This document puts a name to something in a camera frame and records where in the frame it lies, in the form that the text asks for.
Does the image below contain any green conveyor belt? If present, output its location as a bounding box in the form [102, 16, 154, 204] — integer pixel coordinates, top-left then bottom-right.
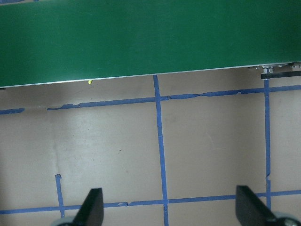
[0, 0, 301, 89]

